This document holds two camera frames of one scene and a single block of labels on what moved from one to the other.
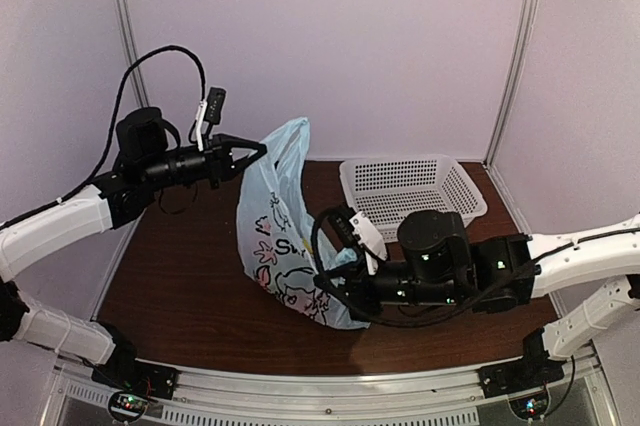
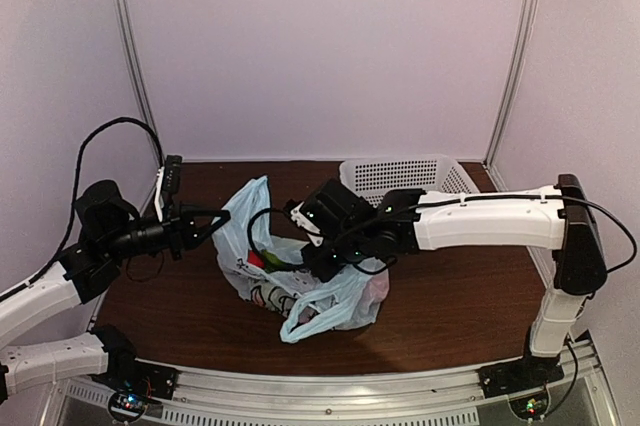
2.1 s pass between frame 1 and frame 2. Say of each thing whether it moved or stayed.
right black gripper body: moved
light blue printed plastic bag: moved
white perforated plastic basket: stayed
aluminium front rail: stayed
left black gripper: moved
